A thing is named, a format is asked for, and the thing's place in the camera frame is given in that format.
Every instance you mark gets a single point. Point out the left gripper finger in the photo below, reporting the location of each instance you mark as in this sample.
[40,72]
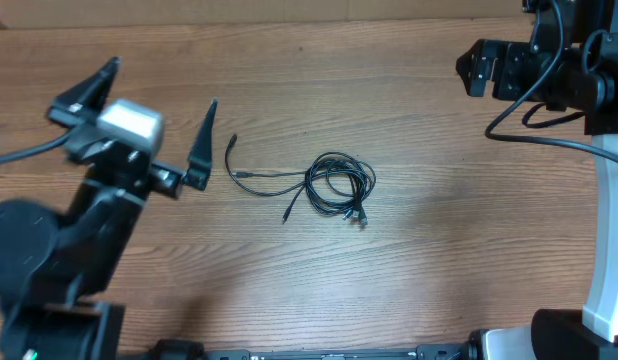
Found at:
[90,94]
[200,158]

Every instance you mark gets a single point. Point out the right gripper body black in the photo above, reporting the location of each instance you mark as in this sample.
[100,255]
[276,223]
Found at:
[515,71]

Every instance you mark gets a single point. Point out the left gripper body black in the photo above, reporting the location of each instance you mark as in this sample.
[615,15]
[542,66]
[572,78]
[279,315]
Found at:
[163,177]

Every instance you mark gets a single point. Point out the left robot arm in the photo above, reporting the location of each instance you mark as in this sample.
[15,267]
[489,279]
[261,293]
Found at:
[53,264]

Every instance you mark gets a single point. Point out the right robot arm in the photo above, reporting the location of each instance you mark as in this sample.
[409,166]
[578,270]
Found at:
[562,87]

